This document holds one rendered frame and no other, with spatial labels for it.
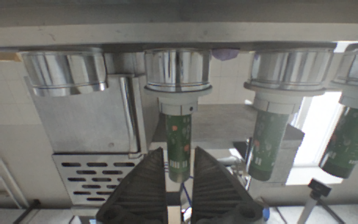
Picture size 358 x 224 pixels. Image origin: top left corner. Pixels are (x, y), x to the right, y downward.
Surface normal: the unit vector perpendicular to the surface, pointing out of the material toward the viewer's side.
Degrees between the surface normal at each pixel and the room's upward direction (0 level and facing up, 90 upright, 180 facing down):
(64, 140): 90
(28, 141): 90
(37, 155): 90
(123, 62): 90
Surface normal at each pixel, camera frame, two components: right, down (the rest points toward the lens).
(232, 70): 0.00, 0.35
